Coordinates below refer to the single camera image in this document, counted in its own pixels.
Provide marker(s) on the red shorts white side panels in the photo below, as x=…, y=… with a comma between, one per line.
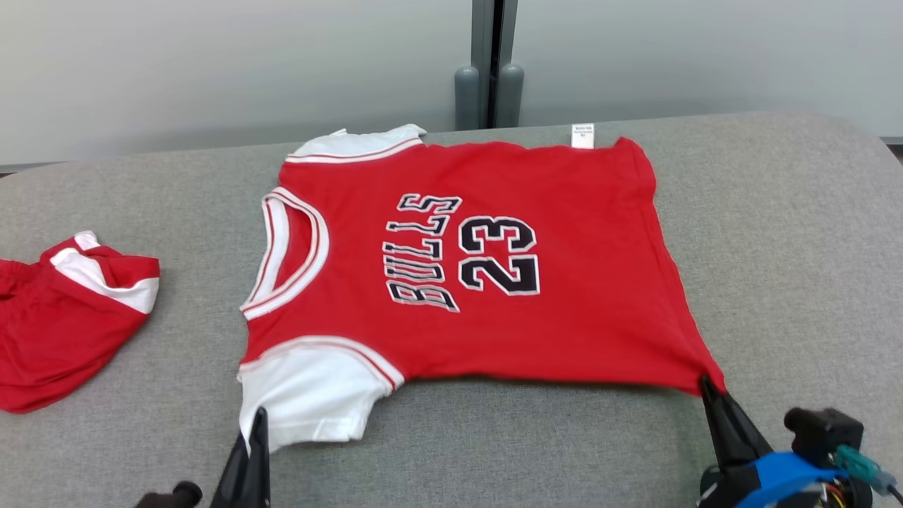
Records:
x=56, y=339

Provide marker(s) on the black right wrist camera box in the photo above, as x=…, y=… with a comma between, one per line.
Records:
x=822, y=430

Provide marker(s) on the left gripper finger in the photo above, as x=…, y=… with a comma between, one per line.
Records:
x=259, y=473
x=236, y=487

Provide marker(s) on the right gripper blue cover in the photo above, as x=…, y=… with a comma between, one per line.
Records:
x=776, y=480

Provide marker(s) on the grey rounded partition foot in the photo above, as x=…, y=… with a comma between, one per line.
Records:
x=467, y=99
x=509, y=95

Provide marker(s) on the red Bulls 23 jersey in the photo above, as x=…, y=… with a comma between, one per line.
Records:
x=564, y=317

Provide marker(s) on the grey vertical partition frame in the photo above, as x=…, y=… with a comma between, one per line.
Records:
x=494, y=35

